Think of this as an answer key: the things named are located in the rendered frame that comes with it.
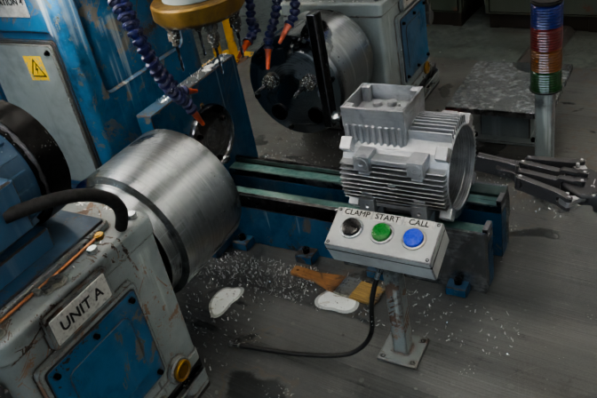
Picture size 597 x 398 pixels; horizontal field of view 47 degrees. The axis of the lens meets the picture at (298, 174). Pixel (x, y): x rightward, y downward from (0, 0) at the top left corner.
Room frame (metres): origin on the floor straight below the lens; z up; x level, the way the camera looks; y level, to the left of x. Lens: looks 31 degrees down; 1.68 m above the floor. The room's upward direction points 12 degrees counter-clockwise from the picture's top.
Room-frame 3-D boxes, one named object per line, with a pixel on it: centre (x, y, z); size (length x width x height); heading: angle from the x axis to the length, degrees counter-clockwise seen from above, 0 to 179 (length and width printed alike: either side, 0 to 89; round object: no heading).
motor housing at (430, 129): (1.08, -0.21, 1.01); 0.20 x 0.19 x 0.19; 55
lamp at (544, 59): (1.22, -0.53, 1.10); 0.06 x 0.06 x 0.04
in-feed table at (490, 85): (1.48, -0.55, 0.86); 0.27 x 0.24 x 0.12; 145
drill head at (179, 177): (0.99, 0.29, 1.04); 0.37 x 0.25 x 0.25; 145
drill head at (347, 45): (1.56, -0.10, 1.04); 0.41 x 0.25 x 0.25; 145
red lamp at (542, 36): (1.22, -0.53, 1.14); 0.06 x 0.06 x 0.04
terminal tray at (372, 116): (1.10, -0.17, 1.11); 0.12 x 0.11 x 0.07; 55
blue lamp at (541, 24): (1.22, -0.53, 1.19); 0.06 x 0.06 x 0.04
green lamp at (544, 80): (1.22, -0.53, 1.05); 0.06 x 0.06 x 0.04
